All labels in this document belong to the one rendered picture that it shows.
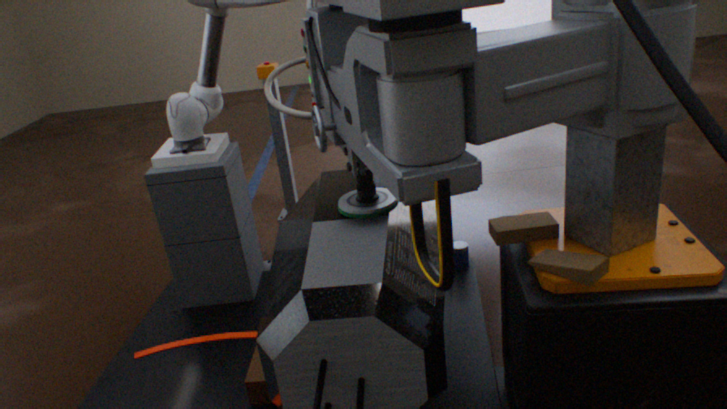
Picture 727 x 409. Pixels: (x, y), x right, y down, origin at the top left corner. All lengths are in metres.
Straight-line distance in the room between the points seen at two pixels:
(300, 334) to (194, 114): 1.64
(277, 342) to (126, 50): 7.98
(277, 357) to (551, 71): 1.07
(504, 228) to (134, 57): 8.04
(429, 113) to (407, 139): 0.08
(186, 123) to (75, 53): 6.77
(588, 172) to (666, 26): 0.44
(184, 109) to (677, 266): 2.26
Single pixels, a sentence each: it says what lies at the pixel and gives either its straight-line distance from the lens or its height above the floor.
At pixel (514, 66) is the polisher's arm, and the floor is 1.40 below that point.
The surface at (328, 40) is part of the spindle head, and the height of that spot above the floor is 1.44.
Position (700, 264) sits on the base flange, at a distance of 1.83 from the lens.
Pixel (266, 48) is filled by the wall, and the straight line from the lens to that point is 8.91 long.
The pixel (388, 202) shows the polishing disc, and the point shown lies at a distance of 2.02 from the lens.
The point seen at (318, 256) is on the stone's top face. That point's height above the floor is 0.80.
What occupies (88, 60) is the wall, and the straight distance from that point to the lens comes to 9.67.
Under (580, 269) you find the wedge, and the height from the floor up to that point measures 0.82.
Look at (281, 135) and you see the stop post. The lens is 3.99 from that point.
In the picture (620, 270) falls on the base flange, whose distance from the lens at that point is 1.76.
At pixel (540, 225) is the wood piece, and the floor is 0.83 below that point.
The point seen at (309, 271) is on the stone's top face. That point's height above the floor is 0.80.
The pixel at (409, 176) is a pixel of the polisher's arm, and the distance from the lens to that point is 1.25.
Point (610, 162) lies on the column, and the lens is 1.70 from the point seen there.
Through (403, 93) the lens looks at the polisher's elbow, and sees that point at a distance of 1.22.
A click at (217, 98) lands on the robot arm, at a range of 3.18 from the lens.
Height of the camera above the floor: 1.66
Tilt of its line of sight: 23 degrees down
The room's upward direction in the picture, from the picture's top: 7 degrees counter-clockwise
